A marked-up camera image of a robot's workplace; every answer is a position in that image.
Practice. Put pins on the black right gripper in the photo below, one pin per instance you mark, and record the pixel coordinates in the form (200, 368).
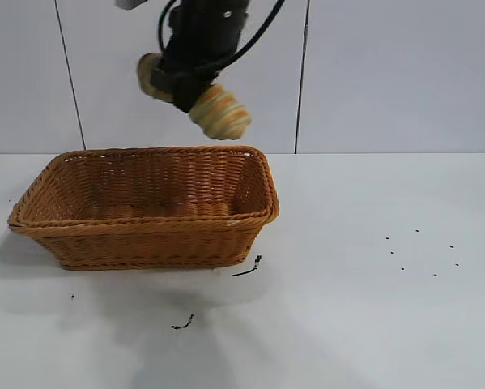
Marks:
(201, 36)

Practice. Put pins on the long striped bread roll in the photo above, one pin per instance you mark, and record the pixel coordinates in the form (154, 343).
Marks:
(222, 113)

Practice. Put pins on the brown wicker basket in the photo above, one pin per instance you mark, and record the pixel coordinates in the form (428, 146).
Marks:
(145, 239)

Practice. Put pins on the grey wrist camera housing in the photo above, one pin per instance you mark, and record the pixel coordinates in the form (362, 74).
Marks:
(128, 3)

